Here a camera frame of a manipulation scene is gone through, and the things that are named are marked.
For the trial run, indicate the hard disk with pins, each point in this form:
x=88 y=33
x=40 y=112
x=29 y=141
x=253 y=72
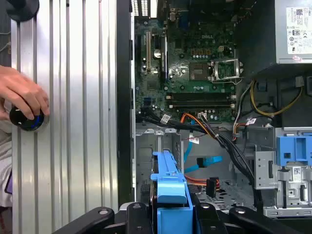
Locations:
x=170 y=190

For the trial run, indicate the grey power supply unit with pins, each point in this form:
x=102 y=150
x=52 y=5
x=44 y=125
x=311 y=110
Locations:
x=281 y=36

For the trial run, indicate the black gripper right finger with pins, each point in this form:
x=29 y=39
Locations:
x=209 y=219

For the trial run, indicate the person's pale clothed trunk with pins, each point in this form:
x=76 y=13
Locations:
x=5 y=151

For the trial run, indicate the black round foot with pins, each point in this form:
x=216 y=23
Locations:
x=23 y=9

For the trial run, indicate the CPU socket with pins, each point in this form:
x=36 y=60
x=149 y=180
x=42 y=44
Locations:
x=198 y=72

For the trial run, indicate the blue plastic drive bracket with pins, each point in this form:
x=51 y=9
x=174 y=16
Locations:
x=282 y=146

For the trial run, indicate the green Dell motherboard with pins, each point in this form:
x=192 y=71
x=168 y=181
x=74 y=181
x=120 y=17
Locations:
x=185 y=56

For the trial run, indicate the silver coin battery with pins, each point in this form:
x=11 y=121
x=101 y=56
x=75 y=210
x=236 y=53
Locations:
x=157 y=53

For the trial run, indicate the black RAM slot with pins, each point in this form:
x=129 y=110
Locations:
x=200 y=98
x=200 y=94
x=200 y=103
x=200 y=106

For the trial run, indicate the metal socket cover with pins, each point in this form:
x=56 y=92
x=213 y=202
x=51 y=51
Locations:
x=224 y=78

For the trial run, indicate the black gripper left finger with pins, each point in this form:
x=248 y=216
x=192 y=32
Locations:
x=136 y=219

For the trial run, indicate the grey metal disk bay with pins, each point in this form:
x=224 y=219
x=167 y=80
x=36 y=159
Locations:
x=146 y=156

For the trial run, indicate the grey metal drive cage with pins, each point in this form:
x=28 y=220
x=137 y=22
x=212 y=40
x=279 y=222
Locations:
x=263 y=168

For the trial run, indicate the person's bare hand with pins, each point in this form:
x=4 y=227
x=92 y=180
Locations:
x=22 y=90

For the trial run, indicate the open black PC case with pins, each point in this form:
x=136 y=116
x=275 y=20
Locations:
x=212 y=149

